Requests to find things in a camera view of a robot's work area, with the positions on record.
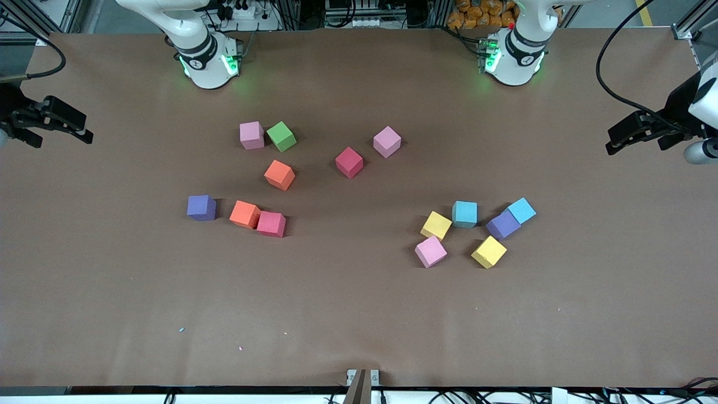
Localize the metal table edge bracket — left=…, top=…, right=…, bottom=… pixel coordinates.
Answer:
left=346, top=369, right=380, bottom=404

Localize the aluminium frame post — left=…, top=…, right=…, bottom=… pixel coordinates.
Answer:
left=671, top=0, right=718, bottom=43
left=0, top=0, right=85, bottom=45

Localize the yellow foam cube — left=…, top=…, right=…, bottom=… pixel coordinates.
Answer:
left=420, top=211, right=453, bottom=241
left=471, top=235, right=508, bottom=269

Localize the red foam cube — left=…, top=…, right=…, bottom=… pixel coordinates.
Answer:
left=256, top=211, right=287, bottom=238
left=335, top=146, right=364, bottom=180

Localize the green foam cube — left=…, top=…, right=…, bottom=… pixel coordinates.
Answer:
left=266, top=121, right=297, bottom=153

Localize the cyan foam cube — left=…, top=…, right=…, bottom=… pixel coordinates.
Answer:
left=452, top=201, right=478, bottom=228
left=507, top=197, right=537, bottom=224

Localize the orange foam cube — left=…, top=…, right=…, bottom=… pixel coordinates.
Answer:
left=229, top=200, right=261, bottom=229
left=264, top=159, right=296, bottom=192

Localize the pink foam cube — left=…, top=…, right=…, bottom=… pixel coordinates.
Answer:
left=373, top=126, right=402, bottom=159
left=240, top=121, right=265, bottom=150
left=415, top=235, right=448, bottom=269

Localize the purple foam cube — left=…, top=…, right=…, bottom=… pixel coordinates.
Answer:
left=486, top=210, right=522, bottom=241
left=187, top=195, right=217, bottom=222

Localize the white power strip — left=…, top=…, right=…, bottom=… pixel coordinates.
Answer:
left=216, top=0, right=281, bottom=31

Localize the pile of orange items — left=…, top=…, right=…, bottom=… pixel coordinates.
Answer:
left=447, top=0, right=518, bottom=30

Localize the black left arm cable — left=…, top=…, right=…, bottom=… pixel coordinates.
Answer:
left=595, top=0, right=693, bottom=135

